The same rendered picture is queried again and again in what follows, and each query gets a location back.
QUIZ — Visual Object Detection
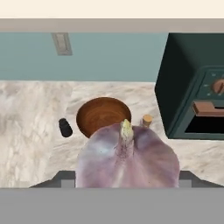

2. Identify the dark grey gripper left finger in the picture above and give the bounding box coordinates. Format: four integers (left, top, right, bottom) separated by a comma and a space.
30, 170, 77, 189

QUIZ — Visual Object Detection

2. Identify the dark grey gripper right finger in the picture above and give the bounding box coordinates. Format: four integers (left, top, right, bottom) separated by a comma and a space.
178, 170, 224, 189

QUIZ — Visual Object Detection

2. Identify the purple white garlic bulb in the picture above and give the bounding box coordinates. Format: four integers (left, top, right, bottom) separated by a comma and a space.
74, 118, 181, 189

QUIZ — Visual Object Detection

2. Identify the black shaker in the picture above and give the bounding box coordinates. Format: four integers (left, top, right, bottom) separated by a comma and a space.
58, 117, 74, 138

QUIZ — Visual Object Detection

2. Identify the brown wooden mixing bowl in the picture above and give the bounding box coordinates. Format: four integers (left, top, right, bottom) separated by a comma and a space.
75, 96, 132, 139

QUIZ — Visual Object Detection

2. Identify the clear bottle with cork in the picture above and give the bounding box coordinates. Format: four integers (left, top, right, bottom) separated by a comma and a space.
139, 114, 154, 130

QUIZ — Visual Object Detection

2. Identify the dark green toaster oven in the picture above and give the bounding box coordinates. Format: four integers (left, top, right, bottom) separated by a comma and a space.
154, 32, 224, 140

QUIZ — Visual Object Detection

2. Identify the copper toaster oven knob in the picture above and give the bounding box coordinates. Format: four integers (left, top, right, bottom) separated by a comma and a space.
211, 78, 224, 95

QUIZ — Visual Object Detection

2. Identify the copper toaster oven handle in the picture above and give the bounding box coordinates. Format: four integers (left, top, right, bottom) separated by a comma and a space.
192, 101, 224, 117

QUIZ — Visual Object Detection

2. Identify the grey wall outlet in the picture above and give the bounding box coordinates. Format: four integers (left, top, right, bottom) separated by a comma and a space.
51, 32, 74, 57

